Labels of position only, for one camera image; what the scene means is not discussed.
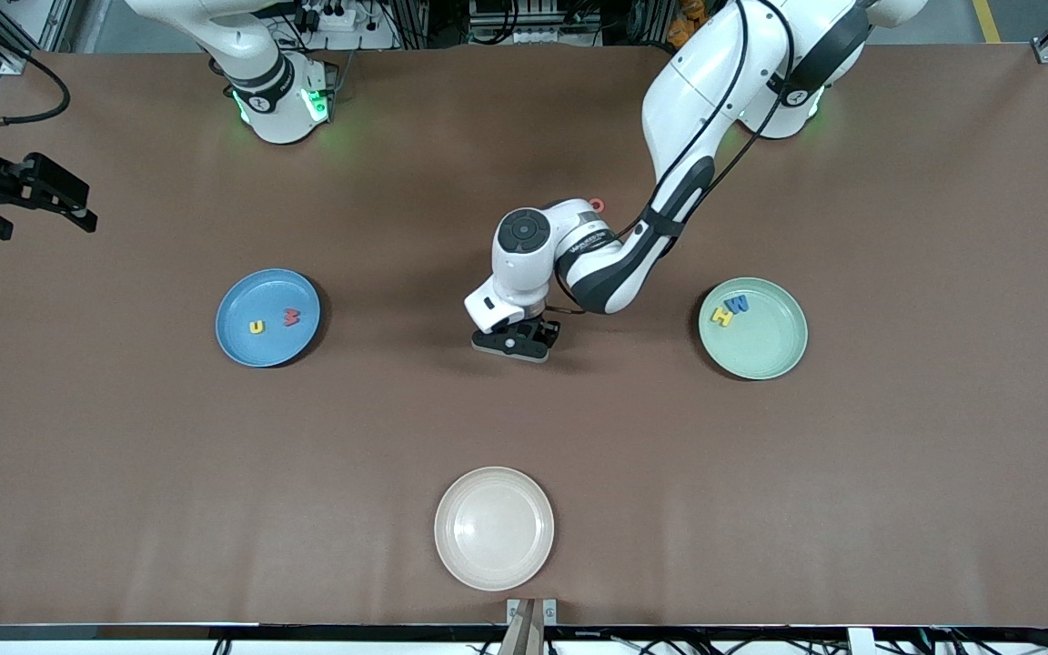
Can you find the yellow letter H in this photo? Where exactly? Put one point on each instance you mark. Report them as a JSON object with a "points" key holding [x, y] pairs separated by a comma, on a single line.
{"points": [[721, 317]]}

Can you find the blue letter M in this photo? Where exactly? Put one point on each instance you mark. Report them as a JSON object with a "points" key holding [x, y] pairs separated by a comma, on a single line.
{"points": [[738, 304]]}

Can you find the light green plate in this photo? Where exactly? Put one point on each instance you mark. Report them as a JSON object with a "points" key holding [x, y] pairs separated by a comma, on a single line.
{"points": [[760, 341]]}

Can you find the red-pink letter w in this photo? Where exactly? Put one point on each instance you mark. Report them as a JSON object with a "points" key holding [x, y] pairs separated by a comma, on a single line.
{"points": [[290, 318]]}

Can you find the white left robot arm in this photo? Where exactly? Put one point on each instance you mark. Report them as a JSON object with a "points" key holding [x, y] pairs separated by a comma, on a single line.
{"points": [[715, 82]]}

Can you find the beige plate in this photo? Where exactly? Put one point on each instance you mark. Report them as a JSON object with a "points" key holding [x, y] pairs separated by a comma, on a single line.
{"points": [[494, 528]]}

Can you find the blue plate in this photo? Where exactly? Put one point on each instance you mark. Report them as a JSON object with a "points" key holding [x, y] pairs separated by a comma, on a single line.
{"points": [[260, 291]]}

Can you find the paper table cover sheet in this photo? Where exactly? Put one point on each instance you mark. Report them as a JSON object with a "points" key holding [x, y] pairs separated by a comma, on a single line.
{"points": [[124, 455]]}

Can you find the white power strip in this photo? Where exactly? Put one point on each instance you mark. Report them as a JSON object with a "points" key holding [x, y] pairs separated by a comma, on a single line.
{"points": [[337, 18], [524, 36]]}

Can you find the dark equipment rack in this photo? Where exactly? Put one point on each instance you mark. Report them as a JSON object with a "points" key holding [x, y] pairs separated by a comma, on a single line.
{"points": [[597, 18]]}

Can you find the orange packaged items pile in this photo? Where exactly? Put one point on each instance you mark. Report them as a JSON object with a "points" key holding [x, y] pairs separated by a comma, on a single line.
{"points": [[680, 32]]}

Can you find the metal mounting bracket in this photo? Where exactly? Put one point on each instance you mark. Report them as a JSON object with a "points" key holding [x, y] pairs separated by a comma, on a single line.
{"points": [[549, 611]]}

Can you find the brown camera mount post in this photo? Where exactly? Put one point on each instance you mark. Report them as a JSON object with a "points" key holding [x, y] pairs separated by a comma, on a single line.
{"points": [[524, 637]]}

